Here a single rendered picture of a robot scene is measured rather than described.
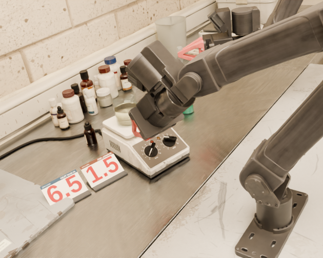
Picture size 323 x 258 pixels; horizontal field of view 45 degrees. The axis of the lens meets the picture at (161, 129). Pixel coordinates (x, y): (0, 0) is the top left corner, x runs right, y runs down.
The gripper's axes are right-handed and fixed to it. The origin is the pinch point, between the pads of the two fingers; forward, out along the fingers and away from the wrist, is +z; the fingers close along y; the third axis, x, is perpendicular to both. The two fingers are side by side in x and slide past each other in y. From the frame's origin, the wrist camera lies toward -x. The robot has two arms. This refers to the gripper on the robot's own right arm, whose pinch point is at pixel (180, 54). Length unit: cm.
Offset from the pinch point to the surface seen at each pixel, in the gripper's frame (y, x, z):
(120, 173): 29.2, 17.6, 17.2
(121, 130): 23.3, 9.3, 16.1
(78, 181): 33.5, 15.8, 26.4
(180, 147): 25.1, 14.8, 2.4
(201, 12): -91, 11, -11
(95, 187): 33.9, 17.6, 22.6
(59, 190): 36.3, 15.6, 30.0
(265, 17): -80, 15, -39
